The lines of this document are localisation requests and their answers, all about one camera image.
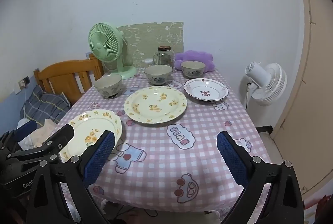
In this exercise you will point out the glass jar dark lid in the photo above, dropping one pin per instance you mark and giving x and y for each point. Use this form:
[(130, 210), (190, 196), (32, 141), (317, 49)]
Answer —
[(165, 57)]

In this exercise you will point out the white plate red pattern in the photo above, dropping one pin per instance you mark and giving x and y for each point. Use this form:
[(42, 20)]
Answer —
[(205, 90)]

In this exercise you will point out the pink checked tablecloth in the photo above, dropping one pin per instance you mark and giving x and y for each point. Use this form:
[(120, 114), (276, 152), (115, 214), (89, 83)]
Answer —
[(156, 161)]

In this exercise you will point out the scalloped yellow floral plate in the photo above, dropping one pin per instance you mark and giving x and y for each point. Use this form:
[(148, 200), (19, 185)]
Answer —
[(88, 122)]

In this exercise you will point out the white floor fan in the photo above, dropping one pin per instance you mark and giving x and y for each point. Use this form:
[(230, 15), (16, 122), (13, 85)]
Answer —
[(270, 83)]

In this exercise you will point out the green desk fan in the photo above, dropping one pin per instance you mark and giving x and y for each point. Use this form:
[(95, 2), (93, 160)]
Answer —
[(104, 41)]

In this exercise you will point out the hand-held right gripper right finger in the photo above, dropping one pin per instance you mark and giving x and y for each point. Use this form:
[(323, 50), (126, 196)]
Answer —
[(231, 159)]

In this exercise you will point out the beige bowl blue pattern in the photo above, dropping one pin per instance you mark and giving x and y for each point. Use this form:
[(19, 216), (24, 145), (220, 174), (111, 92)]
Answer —
[(193, 69), (108, 84), (158, 74)]

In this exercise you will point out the cotton swab box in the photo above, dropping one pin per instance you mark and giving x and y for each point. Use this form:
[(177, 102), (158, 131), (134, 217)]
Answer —
[(149, 60)]

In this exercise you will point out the large round yellow floral plate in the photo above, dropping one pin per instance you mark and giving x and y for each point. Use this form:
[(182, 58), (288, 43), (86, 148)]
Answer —
[(156, 104)]

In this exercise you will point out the beige crumpled cloth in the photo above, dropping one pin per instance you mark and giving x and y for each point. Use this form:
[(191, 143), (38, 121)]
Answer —
[(39, 135)]

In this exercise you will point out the purple plush toy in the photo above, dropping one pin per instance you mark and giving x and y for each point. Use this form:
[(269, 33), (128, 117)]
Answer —
[(192, 56)]

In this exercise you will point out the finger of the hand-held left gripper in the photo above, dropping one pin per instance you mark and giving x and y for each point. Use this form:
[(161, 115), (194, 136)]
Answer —
[(62, 135), (26, 129)]

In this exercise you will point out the wall socket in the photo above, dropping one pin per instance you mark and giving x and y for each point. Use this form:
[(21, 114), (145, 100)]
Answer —
[(24, 82)]

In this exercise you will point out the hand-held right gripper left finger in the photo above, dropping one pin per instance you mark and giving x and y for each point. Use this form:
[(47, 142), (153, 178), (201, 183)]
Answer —
[(100, 159)]

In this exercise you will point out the beige door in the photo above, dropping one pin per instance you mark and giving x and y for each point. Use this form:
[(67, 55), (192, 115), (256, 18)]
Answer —
[(312, 109)]

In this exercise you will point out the grey plaid pillow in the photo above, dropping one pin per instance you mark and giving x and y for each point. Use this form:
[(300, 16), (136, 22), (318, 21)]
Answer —
[(44, 107)]

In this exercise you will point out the green patterned wall board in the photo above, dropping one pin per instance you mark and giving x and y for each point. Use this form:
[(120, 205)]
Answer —
[(156, 34)]

